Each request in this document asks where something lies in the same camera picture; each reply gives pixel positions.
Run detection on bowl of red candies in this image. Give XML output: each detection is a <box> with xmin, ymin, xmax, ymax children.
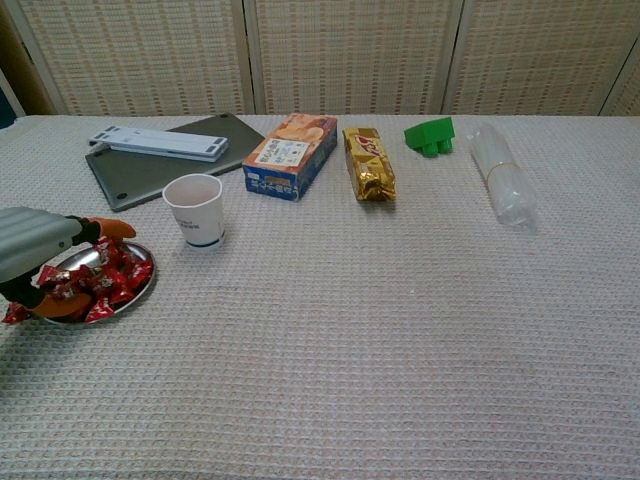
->
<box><xmin>27</xmin><ymin>239</ymin><xmax>158</xmax><ymax>329</ymax></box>

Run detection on white folding laptop stand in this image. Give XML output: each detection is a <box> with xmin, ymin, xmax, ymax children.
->
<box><xmin>88</xmin><ymin>126</ymin><xmax>231</xmax><ymax>164</ymax></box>

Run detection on dark brown wooden beam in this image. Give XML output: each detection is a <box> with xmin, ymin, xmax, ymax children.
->
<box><xmin>0</xmin><ymin>0</ymin><xmax>54</xmax><ymax>116</ymax></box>

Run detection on beige woven screen panel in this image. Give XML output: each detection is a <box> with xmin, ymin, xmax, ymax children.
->
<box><xmin>244</xmin><ymin>0</ymin><xmax>464</xmax><ymax>116</ymax></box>
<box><xmin>9</xmin><ymin>0</ymin><xmax>256</xmax><ymax>117</ymax></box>
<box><xmin>599</xmin><ymin>29</ymin><xmax>640</xmax><ymax>117</ymax></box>
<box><xmin>442</xmin><ymin>0</ymin><xmax>640</xmax><ymax>117</ymax></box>

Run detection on clear plastic tube bundle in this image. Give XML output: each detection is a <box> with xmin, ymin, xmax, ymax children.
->
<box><xmin>467</xmin><ymin>123</ymin><xmax>539</xmax><ymax>231</ymax></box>

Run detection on white paper cup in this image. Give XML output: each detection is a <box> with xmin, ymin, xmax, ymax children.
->
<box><xmin>162</xmin><ymin>173</ymin><xmax>226</xmax><ymax>250</ymax></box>

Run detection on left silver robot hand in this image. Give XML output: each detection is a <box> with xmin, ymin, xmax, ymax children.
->
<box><xmin>0</xmin><ymin>206</ymin><xmax>137</xmax><ymax>321</ymax></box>

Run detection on gold foil snack packet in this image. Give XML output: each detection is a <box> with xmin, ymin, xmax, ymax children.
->
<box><xmin>341</xmin><ymin>126</ymin><xmax>399</xmax><ymax>203</ymax></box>

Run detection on grey closed laptop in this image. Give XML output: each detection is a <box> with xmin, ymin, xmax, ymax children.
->
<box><xmin>84</xmin><ymin>113</ymin><xmax>266</xmax><ymax>213</ymax></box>

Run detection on green plastic block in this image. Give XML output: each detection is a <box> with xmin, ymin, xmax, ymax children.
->
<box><xmin>403</xmin><ymin>116</ymin><xmax>456</xmax><ymax>159</ymax></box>

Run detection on orange and blue biscuit box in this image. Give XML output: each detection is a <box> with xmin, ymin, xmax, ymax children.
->
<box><xmin>242</xmin><ymin>112</ymin><xmax>339</xmax><ymax>203</ymax></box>

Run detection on white woven tablecloth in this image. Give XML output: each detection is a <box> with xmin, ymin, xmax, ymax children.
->
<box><xmin>0</xmin><ymin>114</ymin><xmax>640</xmax><ymax>480</ymax></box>

